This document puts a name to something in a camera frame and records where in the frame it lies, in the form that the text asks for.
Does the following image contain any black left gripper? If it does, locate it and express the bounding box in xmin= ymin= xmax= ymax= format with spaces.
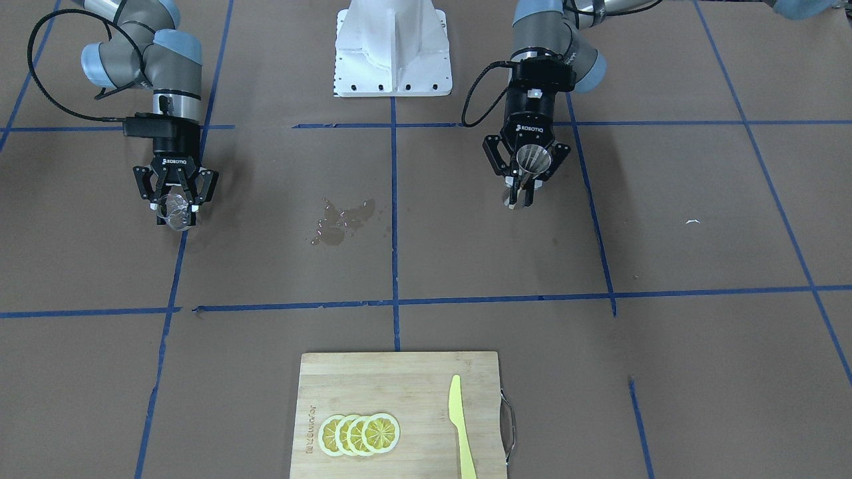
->
xmin=483 ymin=59 xmax=572 ymax=210

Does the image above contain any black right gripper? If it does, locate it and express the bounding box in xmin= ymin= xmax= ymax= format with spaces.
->
xmin=134 ymin=119 xmax=219 ymax=228

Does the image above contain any clear glass shaker cup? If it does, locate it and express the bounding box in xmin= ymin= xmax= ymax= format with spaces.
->
xmin=164 ymin=193 xmax=189 ymax=232

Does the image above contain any steel jigger measuring cup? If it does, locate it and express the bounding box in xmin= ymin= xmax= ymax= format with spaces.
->
xmin=509 ymin=144 xmax=552 ymax=209

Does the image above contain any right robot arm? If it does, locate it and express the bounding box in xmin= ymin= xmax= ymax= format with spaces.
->
xmin=79 ymin=1 xmax=218 ymax=231

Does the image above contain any liquid spill puddle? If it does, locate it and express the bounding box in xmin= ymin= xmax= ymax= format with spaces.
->
xmin=305 ymin=197 xmax=385 ymax=246

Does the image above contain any bamboo cutting board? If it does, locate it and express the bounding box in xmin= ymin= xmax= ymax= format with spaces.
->
xmin=290 ymin=351 xmax=508 ymax=478

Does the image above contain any yellow plastic knife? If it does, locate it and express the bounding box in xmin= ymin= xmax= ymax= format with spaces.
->
xmin=448 ymin=374 xmax=477 ymax=478

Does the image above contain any lemon slice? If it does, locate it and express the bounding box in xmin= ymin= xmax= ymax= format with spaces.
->
xmin=319 ymin=414 xmax=344 ymax=457
xmin=343 ymin=416 xmax=372 ymax=457
xmin=361 ymin=412 xmax=401 ymax=454
xmin=333 ymin=414 xmax=358 ymax=456

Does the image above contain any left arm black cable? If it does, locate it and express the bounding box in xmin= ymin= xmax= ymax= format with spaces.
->
xmin=461 ymin=0 xmax=666 ymax=128

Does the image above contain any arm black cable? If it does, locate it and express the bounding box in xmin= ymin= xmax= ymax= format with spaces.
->
xmin=27 ymin=9 xmax=155 ymax=123
xmin=461 ymin=0 xmax=666 ymax=128

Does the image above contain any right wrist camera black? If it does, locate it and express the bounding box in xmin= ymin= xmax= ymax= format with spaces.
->
xmin=122 ymin=113 xmax=173 ymax=139

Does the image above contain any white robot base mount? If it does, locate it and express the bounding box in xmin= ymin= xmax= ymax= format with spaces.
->
xmin=333 ymin=1 xmax=453 ymax=98

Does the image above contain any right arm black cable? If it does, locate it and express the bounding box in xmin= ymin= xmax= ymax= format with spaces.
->
xmin=27 ymin=9 xmax=155 ymax=123

